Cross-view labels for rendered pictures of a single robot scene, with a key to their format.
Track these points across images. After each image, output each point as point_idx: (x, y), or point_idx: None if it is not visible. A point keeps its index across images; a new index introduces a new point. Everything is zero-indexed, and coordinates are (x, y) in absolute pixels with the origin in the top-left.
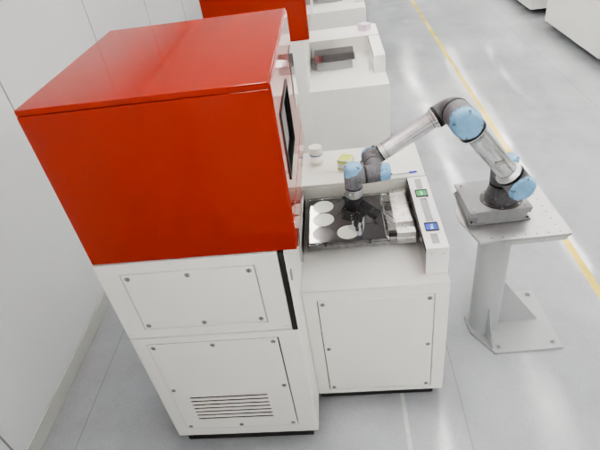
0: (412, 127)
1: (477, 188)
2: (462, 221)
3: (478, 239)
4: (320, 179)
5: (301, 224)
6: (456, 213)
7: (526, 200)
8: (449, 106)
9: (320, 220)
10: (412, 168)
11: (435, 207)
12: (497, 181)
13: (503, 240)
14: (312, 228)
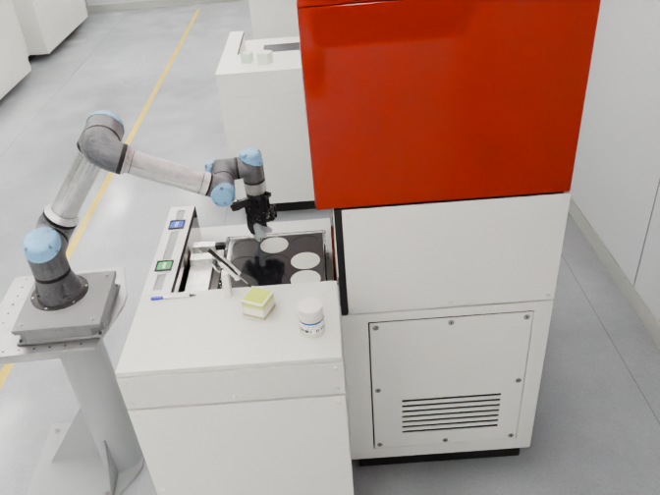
0: (159, 157)
1: (75, 311)
2: (123, 292)
3: (123, 269)
4: (304, 293)
5: (332, 235)
6: (123, 303)
7: (33, 287)
8: (111, 125)
9: (308, 258)
10: (153, 307)
11: (158, 247)
12: (79, 219)
13: (96, 269)
14: (319, 249)
